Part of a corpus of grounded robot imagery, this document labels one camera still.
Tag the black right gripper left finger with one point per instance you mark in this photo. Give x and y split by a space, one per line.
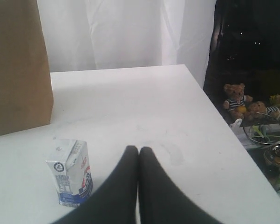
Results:
114 202

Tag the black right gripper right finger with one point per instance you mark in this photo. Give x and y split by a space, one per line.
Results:
160 200

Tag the white blue milk carton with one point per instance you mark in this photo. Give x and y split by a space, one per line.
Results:
70 168

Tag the brown paper bag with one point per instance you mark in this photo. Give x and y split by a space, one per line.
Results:
26 96

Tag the sitting teddy bear striped shirt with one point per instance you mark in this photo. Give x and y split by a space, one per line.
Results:
236 99

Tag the shiny metal pot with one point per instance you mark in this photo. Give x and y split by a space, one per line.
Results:
272 155

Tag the lying teddy bear striped shirt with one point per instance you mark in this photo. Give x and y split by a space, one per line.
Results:
256 110

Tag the white backdrop curtain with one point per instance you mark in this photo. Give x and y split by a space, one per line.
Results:
109 34

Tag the round wire basket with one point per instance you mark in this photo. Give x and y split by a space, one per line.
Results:
263 129

